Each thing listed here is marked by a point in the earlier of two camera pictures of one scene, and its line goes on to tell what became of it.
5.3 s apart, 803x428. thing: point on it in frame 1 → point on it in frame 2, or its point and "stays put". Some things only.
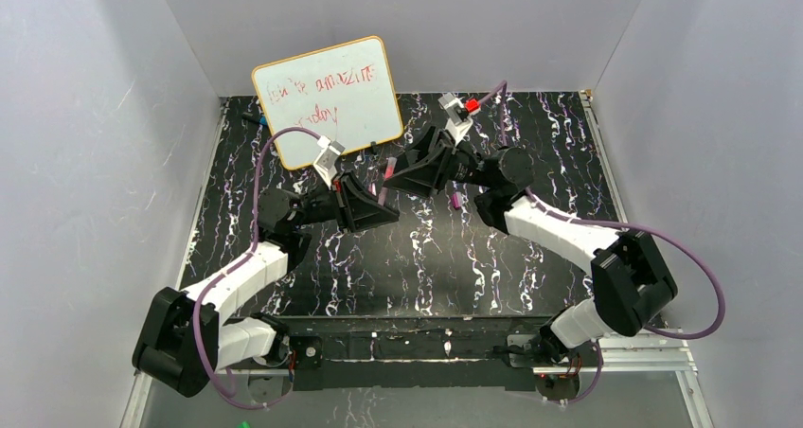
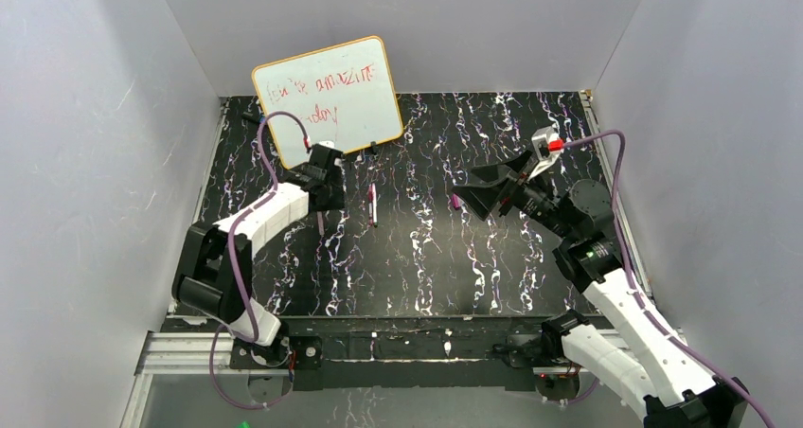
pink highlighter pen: (383, 196) → (320, 220)
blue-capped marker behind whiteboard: (262, 120) stays put
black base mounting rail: (423, 351) stays put
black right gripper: (439, 164) → (510, 187)
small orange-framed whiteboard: (345, 93) stays put
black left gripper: (342, 203) → (324, 178)
